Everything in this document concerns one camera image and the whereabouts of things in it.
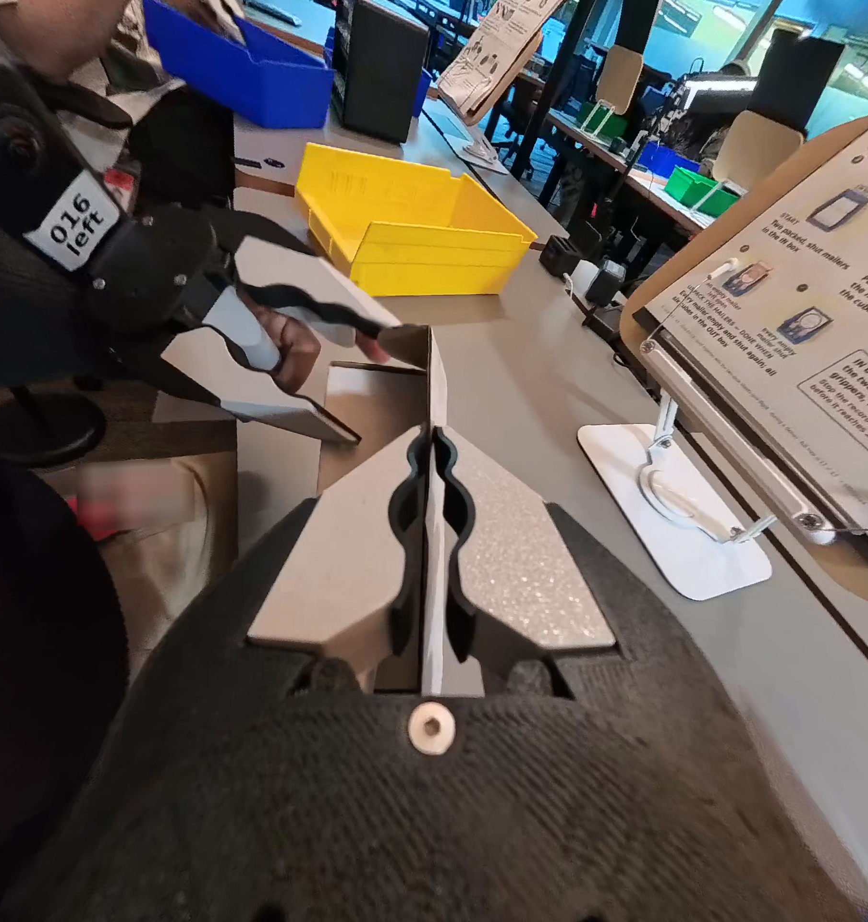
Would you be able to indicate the blue plastic bin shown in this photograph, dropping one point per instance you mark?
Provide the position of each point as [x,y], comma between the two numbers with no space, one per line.
[261,79]

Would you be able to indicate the black monitor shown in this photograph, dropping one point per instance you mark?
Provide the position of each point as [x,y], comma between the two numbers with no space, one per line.
[798,79]

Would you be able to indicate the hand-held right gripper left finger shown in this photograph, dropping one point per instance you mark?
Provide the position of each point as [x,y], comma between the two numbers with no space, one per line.
[326,569]

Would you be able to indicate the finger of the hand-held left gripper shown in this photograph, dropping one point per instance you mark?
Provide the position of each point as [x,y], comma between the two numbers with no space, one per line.
[261,396]
[297,277]

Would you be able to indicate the yellow plastic bin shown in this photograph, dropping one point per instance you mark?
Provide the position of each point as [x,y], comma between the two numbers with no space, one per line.
[405,216]

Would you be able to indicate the white instruction sheet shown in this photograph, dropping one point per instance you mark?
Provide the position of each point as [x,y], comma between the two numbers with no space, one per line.
[787,302]

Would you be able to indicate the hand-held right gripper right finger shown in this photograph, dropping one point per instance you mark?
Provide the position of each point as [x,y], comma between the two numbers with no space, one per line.
[534,576]

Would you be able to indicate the black charging dock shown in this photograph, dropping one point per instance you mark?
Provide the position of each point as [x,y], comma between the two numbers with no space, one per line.
[562,256]

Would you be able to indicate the black slanted pole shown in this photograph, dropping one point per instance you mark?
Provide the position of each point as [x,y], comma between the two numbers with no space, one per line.
[556,79]

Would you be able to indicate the person's dark sweater torso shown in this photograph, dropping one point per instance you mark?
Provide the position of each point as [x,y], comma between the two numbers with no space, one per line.
[37,648]

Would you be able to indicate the green plastic bin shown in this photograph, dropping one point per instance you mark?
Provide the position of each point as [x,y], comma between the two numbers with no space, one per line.
[697,191]
[601,121]

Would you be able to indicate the black round floor base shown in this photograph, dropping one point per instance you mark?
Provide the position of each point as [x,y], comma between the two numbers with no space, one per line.
[41,432]

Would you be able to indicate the black box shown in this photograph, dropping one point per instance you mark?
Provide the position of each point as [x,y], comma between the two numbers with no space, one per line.
[380,72]

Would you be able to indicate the white cardboard mailer box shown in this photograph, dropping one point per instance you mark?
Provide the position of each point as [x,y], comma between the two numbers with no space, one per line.
[376,410]

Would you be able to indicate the grey desk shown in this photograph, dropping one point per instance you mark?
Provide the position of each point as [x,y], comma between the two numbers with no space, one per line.
[534,374]

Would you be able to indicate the small blue bin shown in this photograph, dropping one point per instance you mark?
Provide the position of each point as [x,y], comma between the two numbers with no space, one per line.
[658,157]

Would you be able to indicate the beige instruction sheet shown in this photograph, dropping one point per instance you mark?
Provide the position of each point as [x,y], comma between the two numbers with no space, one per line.
[491,57]

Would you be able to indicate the black power adapter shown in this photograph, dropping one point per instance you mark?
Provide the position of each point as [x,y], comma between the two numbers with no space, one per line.
[607,282]

